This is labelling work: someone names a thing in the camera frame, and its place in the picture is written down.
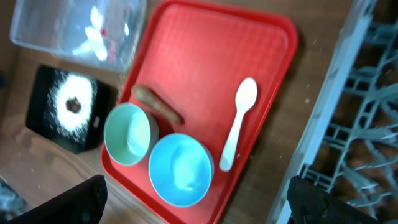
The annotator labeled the brown food scrap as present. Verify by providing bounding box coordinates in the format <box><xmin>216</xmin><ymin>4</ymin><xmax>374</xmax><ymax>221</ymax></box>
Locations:
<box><xmin>65</xmin><ymin>97</ymin><xmax>81</xmax><ymax>114</ymax></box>

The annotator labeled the brown sweet potato piece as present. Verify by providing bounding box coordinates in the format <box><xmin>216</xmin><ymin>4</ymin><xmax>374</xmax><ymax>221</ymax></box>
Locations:
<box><xmin>131</xmin><ymin>85</ymin><xmax>182</xmax><ymax>124</ymax></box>

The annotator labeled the grey plastic dishwasher rack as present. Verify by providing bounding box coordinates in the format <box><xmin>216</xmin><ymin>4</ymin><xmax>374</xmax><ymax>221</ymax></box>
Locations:
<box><xmin>266</xmin><ymin>1</ymin><xmax>397</xmax><ymax>223</ymax></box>

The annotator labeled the white tissue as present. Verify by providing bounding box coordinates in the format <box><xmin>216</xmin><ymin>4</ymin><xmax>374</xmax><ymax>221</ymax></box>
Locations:
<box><xmin>72</xmin><ymin>6</ymin><xmax>108</xmax><ymax>61</ymax></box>

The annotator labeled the red plastic tray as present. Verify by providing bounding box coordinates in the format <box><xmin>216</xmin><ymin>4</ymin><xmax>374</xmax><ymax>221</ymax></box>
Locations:
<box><xmin>101</xmin><ymin>1</ymin><xmax>299</xmax><ymax>223</ymax></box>

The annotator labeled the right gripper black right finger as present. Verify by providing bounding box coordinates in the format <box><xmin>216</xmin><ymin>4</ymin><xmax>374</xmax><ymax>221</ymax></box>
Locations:
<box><xmin>287</xmin><ymin>176</ymin><xmax>379</xmax><ymax>224</ymax></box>

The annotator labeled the red ketchup packet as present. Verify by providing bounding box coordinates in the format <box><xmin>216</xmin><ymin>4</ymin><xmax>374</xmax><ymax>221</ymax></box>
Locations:
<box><xmin>99</xmin><ymin>27</ymin><xmax>119</xmax><ymax>63</ymax></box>

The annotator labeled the light blue grey bowl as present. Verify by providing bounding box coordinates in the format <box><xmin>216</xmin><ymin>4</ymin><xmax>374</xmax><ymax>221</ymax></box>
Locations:
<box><xmin>149</xmin><ymin>133</ymin><xmax>215</xmax><ymax>208</ymax></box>

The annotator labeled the mint green bowl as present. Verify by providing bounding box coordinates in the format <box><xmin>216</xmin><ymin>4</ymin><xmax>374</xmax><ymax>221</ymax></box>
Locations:
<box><xmin>103</xmin><ymin>103</ymin><xmax>159</xmax><ymax>166</ymax></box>

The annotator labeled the white cooked rice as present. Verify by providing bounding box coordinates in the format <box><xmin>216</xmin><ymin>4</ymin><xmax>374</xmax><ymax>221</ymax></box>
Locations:
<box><xmin>42</xmin><ymin>70</ymin><xmax>98</xmax><ymax>144</ymax></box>

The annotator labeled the clear plastic bin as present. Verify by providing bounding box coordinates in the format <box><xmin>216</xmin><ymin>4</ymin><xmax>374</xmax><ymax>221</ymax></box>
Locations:
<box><xmin>10</xmin><ymin>0</ymin><xmax>147</xmax><ymax>72</ymax></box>

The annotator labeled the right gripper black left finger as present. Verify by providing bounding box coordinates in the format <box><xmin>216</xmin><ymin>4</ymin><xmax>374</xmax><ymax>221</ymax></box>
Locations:
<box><xmin>8</xmin><ymin>175</ymin><xmax>108</xmax><ymax>224</ymax></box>

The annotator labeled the black waste tray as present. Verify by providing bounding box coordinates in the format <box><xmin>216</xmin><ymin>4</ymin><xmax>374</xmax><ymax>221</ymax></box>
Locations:
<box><xmin>25</xmin><ymin>65</ymin><xmax>116</xmax><ymax>154</ymax></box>

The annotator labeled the white plastic spoon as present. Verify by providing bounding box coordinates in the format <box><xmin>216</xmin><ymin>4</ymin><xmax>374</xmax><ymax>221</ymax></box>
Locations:
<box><xmin>219</xmin><ymin>78</ymin><xmax>257</xmax><ymax>172</ymax></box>

